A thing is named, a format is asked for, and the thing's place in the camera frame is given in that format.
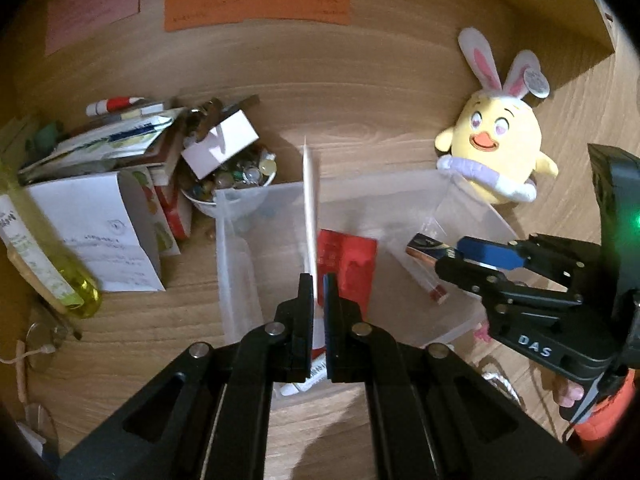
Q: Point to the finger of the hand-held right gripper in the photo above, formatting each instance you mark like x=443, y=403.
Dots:
x=487, y=252
x=465, y=277

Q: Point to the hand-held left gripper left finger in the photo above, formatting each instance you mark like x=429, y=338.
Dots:
x=305, y=305

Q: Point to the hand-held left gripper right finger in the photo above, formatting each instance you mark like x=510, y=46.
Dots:
x=330, y=305

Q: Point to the clear plastic container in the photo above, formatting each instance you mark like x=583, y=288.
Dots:
x=260, y=280

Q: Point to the white toothbrush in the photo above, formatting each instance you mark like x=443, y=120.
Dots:
x=311, y=210

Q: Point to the person's right forearm orange sleeve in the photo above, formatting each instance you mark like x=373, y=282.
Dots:
x=607, y=410

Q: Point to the person's right hand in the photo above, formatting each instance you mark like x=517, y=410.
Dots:
x=569, y=394

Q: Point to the clear tube with red end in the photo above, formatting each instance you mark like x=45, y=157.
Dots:
x=430, y=285

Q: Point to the red packet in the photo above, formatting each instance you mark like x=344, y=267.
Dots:
x=350, y=265

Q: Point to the small pink object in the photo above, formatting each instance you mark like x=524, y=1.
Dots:
x=483, y=332

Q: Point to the yellow chick plush bunny ears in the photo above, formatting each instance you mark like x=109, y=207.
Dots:
x=500, y=150

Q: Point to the white bowl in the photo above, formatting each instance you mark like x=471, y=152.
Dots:
x=235, y=200

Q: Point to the pile of glass beads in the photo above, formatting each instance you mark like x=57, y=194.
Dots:
x=245, y=172

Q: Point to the fruit printed box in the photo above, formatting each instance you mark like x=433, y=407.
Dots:
x=160, y=220

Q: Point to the small white box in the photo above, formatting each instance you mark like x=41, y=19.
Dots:
x=220, y=142

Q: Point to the brown hair clip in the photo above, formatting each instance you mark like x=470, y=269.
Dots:
x=212, y=110

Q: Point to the white folded paper card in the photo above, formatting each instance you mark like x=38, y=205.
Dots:
x=95, y=230

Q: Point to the white and blue packet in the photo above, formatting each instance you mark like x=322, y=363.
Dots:
x=115, y=135

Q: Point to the yellow-green bottle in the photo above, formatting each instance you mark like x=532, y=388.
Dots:
x=45, y=260

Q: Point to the clear round disc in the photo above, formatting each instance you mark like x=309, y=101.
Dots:
x=44, y=345

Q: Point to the red and white marker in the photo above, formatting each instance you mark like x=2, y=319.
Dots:
x=112, y=105

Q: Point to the orange paper note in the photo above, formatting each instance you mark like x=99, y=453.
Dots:
x=257, y=2

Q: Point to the green object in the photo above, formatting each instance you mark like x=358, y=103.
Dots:
x=46, y=134

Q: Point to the pink paper note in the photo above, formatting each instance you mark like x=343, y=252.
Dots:
x=92, y=7

